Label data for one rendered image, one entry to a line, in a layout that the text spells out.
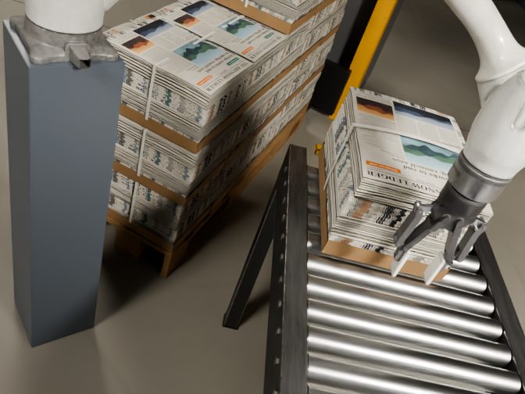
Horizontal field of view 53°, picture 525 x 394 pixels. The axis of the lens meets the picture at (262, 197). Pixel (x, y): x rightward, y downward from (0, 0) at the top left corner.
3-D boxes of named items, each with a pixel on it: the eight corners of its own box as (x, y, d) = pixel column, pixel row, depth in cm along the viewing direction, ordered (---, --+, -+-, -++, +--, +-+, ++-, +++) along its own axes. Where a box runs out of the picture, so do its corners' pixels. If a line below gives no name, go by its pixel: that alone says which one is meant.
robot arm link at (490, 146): (516, 192, 81) (524, 157, 91) (581, 108, 71) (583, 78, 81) (451, 159, 83) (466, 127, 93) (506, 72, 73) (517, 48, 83)
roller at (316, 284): (295, 282, 115) (302, 267, 112) (491, 329, 121) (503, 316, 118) (295, 300, 111) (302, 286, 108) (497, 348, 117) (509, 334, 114)
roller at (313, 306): (295, 306, 110) (302, 291, 107) (499, 353, 116) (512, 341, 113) (294, 326, 106) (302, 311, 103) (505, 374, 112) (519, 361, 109)
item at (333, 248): (319, 205, 128) (325, 192, 125) (428, 234, 132) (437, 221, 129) (320, 252, 116) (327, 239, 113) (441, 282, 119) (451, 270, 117)
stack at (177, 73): (83, 231, 207) (99, 36, 155) (222, 116, 296) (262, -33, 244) (166, 280, 201) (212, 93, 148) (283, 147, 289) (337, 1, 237)
